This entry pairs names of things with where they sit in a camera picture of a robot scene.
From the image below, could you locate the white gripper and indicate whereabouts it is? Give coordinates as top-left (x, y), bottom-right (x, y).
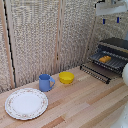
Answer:
top-left (95, 0), bottom-right (128, 25)

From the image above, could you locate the orange bread loaf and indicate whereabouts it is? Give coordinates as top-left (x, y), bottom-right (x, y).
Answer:
top-left (98, 55), bottom-right (112, 64)

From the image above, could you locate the open oven door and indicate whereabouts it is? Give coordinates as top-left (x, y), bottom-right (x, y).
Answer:
top-left (79, 62), bottom-right (112, 85)

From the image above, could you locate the black dish rack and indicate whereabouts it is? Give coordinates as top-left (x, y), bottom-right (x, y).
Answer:
top-left (87, 36), bottom-right (128, 80)

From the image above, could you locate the yellow bowl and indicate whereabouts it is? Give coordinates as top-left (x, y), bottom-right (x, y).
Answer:
top-left (58, 71), bottom-right (76, 85)

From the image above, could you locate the woven folding screen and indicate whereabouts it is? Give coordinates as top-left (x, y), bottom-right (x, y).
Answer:
top-left (0, 0), bottom-right (128, 94)

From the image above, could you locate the blue mug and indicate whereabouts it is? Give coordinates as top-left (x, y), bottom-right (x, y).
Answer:
top-left (38, 73), bottom-right (56, 93)

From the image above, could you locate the white floral rim plate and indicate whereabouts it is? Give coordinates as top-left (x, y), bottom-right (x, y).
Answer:
top-left (4, 87), bottom-right (50, 121)

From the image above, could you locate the black wire oven rack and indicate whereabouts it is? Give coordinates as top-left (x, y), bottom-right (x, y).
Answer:
top-left (88, 50), bottom-right (128, 73)

